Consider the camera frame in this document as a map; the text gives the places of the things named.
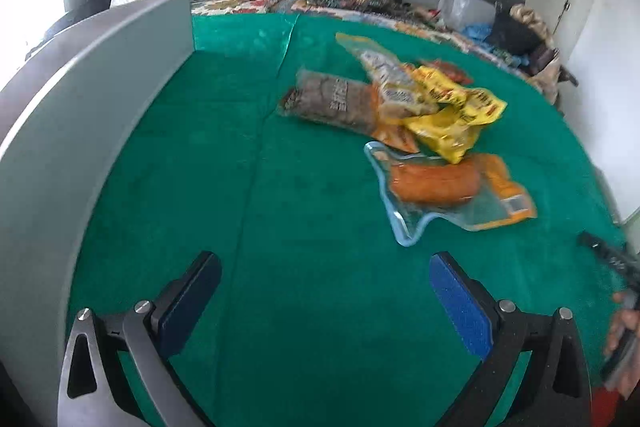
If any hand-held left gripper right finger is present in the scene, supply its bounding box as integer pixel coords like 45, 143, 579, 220
428, 251, 593, 427

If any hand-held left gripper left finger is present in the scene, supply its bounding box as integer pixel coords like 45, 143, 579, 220
56, 251, 223, 427

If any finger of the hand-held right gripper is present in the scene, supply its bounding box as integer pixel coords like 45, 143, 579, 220
577, 232, 640, 292

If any orange sausage vacuum pack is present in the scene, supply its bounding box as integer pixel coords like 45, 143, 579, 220
364, 141, 538, 248

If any yellow snack packet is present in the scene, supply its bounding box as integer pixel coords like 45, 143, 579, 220
402, 66, 508, 165

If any small orange snack packet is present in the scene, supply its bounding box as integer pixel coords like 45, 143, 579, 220
367, 122, 420, 154

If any white cardboard box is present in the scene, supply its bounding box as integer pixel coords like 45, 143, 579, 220
0, 0, 197, 410

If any clear yellow-edged labelled packet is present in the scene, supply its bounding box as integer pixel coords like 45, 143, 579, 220
335, 33, 441, 118

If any dark brown snack packet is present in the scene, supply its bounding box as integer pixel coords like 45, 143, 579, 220
277, 69, 383, 135

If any person's right hand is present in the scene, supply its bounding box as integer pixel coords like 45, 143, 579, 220
603, 291, 640, 400

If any red cloth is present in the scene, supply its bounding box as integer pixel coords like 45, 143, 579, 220
592, 384, 626, 427

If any green velvet cloth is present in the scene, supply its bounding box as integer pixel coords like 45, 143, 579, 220
65, 13, 632, 427

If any beige patterned cloth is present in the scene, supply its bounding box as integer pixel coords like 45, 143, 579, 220
510, 4, 567, 104

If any dark armchair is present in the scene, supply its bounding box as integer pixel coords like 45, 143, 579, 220
530, 47, 579, 88

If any small red snack packet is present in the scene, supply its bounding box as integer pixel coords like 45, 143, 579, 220
420, 59, 475, 86

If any black bag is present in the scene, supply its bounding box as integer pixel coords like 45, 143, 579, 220
487, 4, 543, 55

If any blue cloth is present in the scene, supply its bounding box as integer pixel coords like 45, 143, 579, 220
462, 23, 531, 68

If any clear plastic bag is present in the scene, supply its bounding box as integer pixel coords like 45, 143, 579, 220
437, 0, 482, 30

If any floral bedsheet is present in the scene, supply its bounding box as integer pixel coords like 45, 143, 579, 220
190, 0, 546, 82

